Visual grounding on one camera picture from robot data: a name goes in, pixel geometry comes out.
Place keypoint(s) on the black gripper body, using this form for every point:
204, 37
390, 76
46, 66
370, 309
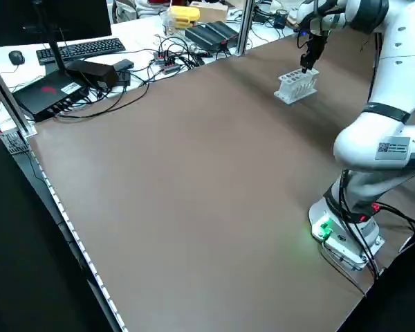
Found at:
317, 41

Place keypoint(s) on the white test tube rack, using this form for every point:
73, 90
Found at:
287, 93

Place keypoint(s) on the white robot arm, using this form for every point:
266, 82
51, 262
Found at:
394, 69

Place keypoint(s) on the beige printed bag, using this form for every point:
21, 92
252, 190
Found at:
294, 19

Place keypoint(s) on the dark round cup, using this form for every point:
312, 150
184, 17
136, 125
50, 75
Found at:
281, 19

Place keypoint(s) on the black finned metal box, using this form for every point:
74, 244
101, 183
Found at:
211, 32

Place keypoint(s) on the tan cardboard box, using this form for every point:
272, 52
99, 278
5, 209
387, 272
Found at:
214, 10

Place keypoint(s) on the yellow plastic case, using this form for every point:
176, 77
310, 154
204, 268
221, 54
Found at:
183, 14

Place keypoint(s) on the grey usb hub red plugs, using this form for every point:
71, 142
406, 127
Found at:
162, 57

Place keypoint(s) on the clear plastic beaker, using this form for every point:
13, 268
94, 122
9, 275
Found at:
167, 24

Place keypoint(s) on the small black dock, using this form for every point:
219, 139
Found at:
124, 64

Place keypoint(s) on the small black block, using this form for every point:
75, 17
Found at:
122, 77

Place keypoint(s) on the black power adapter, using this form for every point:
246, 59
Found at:
93, 72

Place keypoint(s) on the black keyboard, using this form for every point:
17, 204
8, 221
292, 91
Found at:
79, 48

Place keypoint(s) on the black computer box red logo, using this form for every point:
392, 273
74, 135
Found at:
45, 97

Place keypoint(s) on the black monitor with stand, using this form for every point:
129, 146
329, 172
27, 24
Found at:
38, 20

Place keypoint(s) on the black computer mouse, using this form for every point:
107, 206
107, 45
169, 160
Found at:
16, 57

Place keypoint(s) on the grey perforated metal tray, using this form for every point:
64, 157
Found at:
14, 143

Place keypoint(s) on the upright aluminium post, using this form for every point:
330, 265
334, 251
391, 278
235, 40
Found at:
245, 27

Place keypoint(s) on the aluminium frame profile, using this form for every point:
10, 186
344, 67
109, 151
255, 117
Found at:
14, 103

